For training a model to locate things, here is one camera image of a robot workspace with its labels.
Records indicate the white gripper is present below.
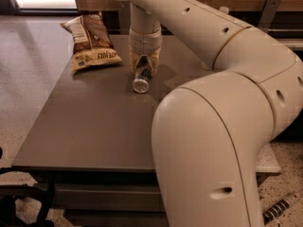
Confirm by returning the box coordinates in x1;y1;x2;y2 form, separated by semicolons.
129;28;162;76

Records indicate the redbull can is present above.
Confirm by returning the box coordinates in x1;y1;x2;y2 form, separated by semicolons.
133;56;152;94

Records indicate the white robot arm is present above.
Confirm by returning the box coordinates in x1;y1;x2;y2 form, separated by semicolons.
129;0;302;227

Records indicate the brown chips bag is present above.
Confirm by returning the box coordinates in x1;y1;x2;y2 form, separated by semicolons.
61;12;122;74

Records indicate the clear plastic water bottle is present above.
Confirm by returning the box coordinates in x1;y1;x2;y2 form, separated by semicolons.
219;7;230;14

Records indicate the black chair base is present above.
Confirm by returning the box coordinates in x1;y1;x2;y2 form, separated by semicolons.
0;147;56;227

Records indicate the striped tube on floor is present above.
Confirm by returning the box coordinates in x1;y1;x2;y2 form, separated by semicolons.
262;192;302;225

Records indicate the left metal bracket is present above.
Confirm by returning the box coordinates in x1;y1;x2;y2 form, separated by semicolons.
117;0;131;35

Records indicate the metal bracket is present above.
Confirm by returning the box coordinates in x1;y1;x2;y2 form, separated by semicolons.
258;0;281;33
117;0;131;35

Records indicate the right metal bracket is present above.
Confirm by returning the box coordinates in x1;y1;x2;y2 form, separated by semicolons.
258;0;281;33

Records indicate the grey table frame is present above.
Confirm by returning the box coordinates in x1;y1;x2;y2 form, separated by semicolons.
31;170;269;227

